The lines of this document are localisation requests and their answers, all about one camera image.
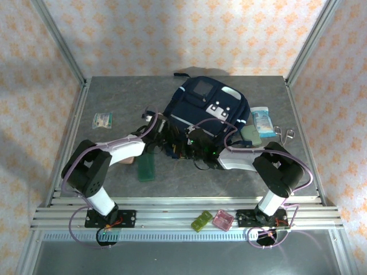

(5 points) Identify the green translucent pencil case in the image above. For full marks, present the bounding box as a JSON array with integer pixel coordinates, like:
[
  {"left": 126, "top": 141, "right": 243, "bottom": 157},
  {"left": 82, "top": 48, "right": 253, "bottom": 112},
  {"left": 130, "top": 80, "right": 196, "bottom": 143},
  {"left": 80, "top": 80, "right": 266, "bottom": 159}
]
[{"left": 136, "top": 151, "right": 157, "bottom": 182}]

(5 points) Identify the navy blue backpack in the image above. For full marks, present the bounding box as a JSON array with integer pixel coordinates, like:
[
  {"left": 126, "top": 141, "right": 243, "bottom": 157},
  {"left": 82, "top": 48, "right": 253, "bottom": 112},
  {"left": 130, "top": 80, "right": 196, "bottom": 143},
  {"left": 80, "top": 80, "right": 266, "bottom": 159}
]
[{"left": 160, "top": 72, "right": 249, "bottom": 160}]

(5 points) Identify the sage green wallet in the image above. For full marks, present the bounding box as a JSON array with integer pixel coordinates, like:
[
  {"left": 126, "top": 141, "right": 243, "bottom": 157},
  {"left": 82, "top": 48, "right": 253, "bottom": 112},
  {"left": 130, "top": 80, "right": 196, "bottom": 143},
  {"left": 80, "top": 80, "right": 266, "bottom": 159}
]
[{"left": 239, "top": 124, "right": 262, "bottom": 147}]

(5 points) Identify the blue wet wipes pack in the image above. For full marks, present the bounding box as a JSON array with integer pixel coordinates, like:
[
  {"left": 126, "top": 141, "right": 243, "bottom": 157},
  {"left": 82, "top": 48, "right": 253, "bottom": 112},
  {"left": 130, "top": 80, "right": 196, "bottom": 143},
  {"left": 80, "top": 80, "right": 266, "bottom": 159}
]
[{"left": 249, "top": 106, "right": 276, "bottom": 139}]

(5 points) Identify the small green tissue packet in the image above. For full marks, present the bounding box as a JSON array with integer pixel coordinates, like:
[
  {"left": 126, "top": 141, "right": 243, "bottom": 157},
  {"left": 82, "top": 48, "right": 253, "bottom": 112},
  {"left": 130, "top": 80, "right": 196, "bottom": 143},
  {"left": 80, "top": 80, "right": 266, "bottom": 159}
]
[{"left": 92, "top": 112, "right": 114, "bottom": 130}]

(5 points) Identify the small green plastic box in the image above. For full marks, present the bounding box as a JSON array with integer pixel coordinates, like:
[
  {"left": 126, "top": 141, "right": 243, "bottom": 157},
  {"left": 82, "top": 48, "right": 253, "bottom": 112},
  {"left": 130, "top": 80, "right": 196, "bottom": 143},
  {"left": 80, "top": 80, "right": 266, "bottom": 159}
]
[{"left": 190, "top": 210, "right": 213, "bottom": 231}]

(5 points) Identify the silver metal eyelash curler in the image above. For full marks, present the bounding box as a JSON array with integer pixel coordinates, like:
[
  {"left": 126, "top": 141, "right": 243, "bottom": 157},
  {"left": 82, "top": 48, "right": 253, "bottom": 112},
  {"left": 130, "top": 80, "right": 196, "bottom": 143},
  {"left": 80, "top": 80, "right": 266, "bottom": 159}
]
[{"left": 273, "top": 125, "right": 296, "bottom": 141}]

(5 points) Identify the small pink plastic box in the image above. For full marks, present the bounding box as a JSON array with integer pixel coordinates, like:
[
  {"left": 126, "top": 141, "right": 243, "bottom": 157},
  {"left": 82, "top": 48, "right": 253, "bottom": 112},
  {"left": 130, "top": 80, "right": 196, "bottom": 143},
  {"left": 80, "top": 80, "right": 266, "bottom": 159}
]
[{"left": 212, "top": 209, "right": 235, "bottom": 231}]

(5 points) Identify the grey metal panel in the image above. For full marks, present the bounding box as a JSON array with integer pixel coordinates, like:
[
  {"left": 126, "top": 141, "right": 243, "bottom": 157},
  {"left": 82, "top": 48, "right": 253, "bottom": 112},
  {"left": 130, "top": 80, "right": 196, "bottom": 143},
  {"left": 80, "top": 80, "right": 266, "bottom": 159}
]
[{"left": 28, "top": 240, "right": 348, "bottom": 275}]

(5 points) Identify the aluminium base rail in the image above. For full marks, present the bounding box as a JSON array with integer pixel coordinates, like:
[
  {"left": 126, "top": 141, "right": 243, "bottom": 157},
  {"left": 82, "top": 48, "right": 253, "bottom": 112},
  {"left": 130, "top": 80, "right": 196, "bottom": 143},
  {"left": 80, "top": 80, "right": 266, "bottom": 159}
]
[{"left": 30, "top": 197, "right": 344, "bottom": 231}]

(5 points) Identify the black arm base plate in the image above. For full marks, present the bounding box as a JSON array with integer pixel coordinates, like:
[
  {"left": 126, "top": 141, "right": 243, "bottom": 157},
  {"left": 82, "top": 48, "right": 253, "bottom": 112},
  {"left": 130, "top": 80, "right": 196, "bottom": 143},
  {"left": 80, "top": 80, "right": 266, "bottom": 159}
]
[
  {"left": 235, "top": 209, "right": 291, "bottom": 230},
  {"left": 84, "top": 209, "right": 137, "bottom": 229}
]

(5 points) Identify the aluminium side rail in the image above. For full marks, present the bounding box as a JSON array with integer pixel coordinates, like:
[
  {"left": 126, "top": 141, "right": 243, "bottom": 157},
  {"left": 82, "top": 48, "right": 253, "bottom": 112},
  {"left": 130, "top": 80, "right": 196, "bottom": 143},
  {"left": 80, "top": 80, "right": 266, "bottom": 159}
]
[
  {"left": 284, "top": 77, "right": 327, "bottom": 207},
  {"left": 44, "top": 77, "right": 93, "bottom": 207}
]

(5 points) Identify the slotted grey cable duct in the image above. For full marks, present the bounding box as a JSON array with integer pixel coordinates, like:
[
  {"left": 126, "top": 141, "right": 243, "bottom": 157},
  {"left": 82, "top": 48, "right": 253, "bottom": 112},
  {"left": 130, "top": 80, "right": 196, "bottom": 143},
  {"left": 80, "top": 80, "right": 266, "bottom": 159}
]
[{"left": 42, "top": 231, "right": 333, "bottom": 243}]

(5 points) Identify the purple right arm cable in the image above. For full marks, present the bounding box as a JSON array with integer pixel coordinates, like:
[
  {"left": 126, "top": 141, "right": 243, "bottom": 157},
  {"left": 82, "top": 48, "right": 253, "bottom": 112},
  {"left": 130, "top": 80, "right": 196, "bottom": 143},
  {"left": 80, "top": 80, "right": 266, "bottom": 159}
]
[{"left": 194, "top": 117, "right": 313, "bottom": 249}]

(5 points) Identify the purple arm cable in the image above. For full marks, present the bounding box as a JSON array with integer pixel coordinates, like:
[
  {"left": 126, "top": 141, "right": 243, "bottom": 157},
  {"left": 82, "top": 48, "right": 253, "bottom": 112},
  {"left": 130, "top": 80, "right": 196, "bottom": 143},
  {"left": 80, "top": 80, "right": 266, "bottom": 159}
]
[
  {"left": 62, "top": 106, "right": 160, "bottom": 250},
  {"left": 194, "top": 117, "right": 313, "bottom": 249}
]

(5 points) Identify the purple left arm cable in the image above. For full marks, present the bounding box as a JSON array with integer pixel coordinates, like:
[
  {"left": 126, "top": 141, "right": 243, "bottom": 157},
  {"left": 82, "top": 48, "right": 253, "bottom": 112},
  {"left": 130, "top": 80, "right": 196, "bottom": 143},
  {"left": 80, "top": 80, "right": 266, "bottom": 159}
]
[{"left": 62, "top": 106, "right": 160, "bottom": 250}]

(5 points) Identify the aluminium frame post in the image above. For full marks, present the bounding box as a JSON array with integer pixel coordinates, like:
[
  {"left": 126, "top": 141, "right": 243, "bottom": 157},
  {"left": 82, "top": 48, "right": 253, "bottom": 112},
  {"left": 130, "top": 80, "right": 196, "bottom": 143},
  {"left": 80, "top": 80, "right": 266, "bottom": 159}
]
[
  {"left": 30, "top": 0, "right": 88, "bottom": 87},
  {"left": 285, "top": 0, "right": 341, "bottom": 87}
]

